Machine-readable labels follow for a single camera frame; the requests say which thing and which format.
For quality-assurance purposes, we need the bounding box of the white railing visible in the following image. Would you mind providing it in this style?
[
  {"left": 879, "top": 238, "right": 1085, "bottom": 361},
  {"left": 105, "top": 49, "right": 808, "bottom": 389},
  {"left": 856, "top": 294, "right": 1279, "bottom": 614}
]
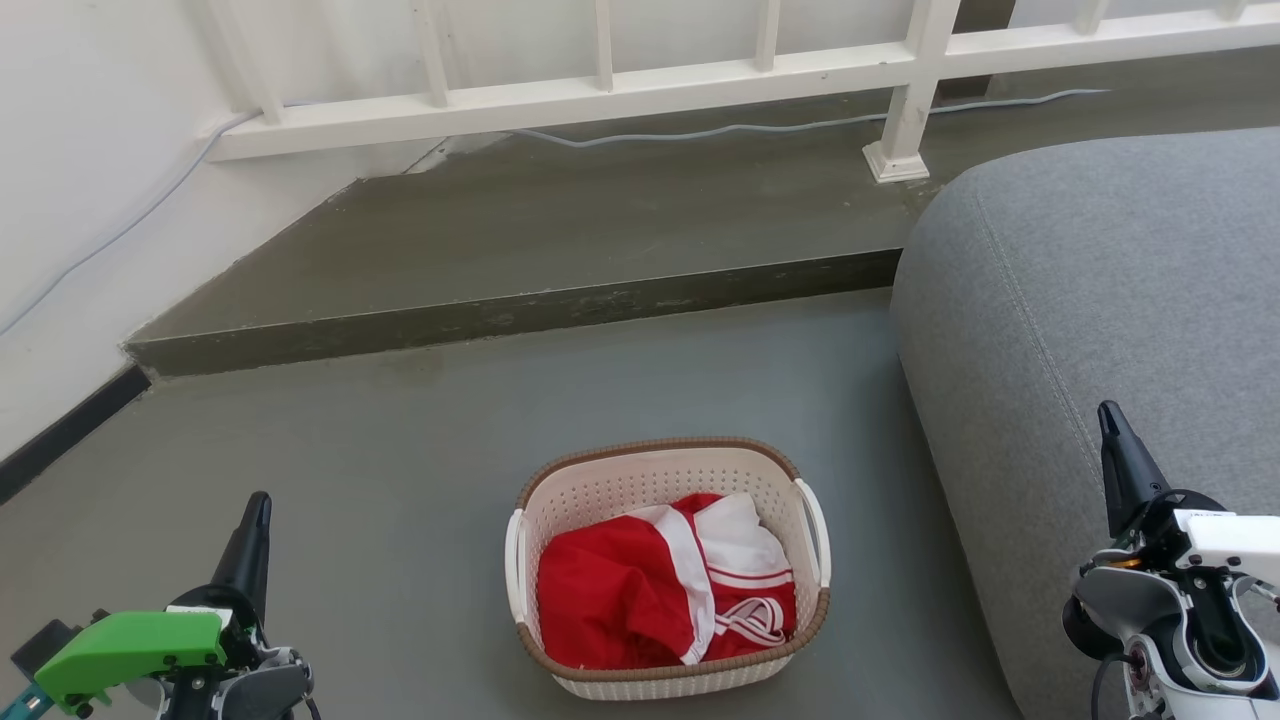
[{"left": 205, "top": 0, "right": 1280, "bottom": 184}]

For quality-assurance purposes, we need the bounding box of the red garment with white stripe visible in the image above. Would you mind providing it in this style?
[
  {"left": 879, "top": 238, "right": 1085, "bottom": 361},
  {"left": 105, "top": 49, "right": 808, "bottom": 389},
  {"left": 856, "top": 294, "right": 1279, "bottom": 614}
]
[{"left": 537, "top": 492, "right": 798, "bottom": 671}]

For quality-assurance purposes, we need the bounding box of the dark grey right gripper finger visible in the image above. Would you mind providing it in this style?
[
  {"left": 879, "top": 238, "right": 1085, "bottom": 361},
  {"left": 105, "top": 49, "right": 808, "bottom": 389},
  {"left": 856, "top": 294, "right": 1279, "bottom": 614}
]
[{"left": 1096, "top": 400, "right": 1171, "bottom": 538}]

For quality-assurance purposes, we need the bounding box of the white plastic laundry basket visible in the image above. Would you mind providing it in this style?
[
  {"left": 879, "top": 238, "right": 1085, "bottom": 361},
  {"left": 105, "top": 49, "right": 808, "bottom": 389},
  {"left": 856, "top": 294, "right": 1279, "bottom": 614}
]
[{"left": 504, "top": 436, "right": 832, "bottom": 701}]

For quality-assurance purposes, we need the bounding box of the white garment with red stripes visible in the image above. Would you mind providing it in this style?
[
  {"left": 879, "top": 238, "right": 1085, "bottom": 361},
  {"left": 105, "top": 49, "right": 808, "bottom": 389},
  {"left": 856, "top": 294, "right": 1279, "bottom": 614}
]
[{"left": 695, "top": 492, "right": 796, "bottom": 593}]

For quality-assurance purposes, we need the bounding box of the black baseboard strip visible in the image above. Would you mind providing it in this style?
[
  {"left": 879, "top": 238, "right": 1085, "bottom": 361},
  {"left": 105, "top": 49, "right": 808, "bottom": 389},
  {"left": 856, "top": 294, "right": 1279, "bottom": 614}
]
[{"left": 0, "top": 364, "right": 152, "bottom": 506}]

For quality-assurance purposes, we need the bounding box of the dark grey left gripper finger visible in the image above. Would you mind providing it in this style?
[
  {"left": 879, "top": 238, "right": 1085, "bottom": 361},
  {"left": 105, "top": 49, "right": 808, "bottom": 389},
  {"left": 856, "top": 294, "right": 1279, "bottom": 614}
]
[{"left": 204, "top": 491, "right": 274, "bottom": 623}]

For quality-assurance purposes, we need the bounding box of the grey fabric sofa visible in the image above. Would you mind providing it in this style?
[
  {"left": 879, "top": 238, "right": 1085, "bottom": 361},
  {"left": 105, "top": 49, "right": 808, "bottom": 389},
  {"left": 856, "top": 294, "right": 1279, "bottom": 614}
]
[{"left": 889, "top": 128, "right": 1280, "bottom": 720}]

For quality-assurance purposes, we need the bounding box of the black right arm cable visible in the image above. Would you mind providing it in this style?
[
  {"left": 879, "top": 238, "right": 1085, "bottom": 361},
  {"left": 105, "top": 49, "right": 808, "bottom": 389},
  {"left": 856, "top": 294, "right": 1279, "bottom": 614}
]
[{"left": 1089, "top": 650, "right": 1136, "bottom": 720}]

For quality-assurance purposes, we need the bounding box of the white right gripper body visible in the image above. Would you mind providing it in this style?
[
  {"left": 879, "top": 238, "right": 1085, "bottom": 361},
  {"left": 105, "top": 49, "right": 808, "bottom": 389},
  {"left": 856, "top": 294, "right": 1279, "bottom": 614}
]
[{"left": 1172, "top": 508, "right": 1280, "bottom": 589}]

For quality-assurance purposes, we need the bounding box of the light grey floor cable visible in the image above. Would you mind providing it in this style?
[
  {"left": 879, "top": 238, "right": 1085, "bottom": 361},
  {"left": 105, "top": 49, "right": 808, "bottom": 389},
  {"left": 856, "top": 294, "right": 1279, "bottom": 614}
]
[{"left": 0, "top": 88, "right": 1113, "bottom": 337}]

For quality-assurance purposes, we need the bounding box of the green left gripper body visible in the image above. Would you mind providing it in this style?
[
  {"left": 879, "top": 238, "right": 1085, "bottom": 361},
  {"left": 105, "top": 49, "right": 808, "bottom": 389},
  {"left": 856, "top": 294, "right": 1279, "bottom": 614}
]
[{"left": 33, "top": 603, "right": 233, "bottom": 715}]

